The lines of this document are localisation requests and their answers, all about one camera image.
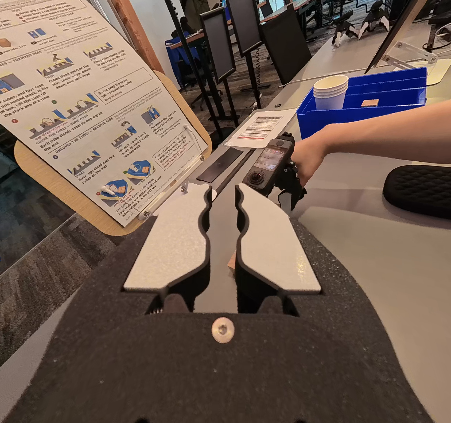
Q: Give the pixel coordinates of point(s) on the printed instruction poster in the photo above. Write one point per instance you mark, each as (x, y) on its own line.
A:
(88, 95)

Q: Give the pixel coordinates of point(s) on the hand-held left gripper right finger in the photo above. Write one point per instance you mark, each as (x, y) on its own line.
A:
(274, 250)

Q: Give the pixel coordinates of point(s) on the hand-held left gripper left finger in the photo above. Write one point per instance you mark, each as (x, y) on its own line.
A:
(169, 250)

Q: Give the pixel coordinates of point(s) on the instruction sheet in plastic sleeve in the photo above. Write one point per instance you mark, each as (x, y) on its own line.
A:
(260, 129)

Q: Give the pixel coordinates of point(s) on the spare hand-held gripper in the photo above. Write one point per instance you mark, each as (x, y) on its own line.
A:
(343, 28)
(375, 18)

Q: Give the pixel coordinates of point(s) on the person's right hand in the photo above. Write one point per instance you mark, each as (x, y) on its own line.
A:
(312, 155)

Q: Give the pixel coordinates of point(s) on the black textured wrist pad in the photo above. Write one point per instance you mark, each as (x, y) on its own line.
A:
(419, 190)

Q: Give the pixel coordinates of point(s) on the wooden display board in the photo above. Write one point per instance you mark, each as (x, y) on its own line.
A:
(405, 18)

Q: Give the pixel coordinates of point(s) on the person's right forearm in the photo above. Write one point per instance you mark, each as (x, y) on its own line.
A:
(387, 130)

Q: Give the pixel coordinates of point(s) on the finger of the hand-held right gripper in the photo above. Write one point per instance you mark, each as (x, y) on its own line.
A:
(286, 202)

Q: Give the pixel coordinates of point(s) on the blue jacket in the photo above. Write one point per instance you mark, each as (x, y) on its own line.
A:
(179, 60)

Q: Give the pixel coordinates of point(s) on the wooden cube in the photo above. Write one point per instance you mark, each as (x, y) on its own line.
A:
(232, 264)
(370, 103)

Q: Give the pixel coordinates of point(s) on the wooden support post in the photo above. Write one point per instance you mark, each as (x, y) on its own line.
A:
(127, 18)

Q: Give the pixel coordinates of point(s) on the blue plastic bin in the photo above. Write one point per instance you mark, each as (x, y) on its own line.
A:
(352, 120)

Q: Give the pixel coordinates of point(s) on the black floor sign stand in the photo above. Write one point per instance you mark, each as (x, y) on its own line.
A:
(243, 18)
(218, 42)

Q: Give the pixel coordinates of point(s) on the black rectangular table plate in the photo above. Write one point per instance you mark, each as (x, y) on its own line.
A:
(220, 164)

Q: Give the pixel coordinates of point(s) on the white display stand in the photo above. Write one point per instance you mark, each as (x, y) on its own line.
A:
(185, 187)
(412, 60)

